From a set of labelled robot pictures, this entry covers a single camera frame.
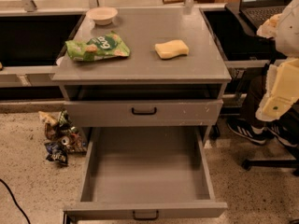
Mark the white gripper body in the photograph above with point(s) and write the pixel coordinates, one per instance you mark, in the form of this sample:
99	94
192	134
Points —
289	32

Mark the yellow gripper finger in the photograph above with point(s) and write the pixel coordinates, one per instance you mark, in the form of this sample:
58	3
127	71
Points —
282	89
274	20

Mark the yellow sponge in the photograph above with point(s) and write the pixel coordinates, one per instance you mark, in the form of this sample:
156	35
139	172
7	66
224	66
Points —
171	49

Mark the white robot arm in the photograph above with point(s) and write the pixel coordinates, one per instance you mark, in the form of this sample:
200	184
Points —
282	81

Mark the grey middle drawer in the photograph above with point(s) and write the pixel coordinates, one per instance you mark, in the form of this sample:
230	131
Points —
118	113

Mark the grey drawer cabinet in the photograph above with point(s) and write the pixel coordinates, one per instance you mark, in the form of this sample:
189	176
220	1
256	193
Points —
144	76

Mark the open grey lower drawer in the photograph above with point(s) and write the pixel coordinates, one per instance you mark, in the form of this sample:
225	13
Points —
145	168

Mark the black laptop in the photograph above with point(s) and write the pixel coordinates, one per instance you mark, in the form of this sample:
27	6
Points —
256	12

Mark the black white right sneaker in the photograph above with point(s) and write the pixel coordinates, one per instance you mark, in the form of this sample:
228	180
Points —
283	136

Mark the black white sneaker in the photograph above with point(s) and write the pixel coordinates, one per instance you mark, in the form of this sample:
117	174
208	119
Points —
283	136
243	129

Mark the black white left sneaker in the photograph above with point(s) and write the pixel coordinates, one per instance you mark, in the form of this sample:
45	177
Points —
243	129

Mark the black office chair base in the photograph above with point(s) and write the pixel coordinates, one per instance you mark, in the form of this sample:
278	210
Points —
294	164

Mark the wooden stick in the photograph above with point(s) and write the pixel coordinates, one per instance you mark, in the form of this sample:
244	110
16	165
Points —
172	1

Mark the green snack bag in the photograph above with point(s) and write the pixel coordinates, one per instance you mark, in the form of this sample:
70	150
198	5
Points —
98	48

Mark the white bowl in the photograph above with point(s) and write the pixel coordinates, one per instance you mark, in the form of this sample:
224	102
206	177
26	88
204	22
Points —
102	15

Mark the pile of snack wrappers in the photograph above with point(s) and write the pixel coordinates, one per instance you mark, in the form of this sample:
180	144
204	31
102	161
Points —
62	136

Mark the black middle drawer handle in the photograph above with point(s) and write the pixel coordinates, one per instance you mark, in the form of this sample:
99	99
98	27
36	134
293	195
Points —
137	112

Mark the black drawer handle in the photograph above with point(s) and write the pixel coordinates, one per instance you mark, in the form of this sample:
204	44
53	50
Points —
149	215
137	112

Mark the black lower drawer handle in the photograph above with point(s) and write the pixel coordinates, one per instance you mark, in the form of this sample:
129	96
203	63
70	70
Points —
149	215

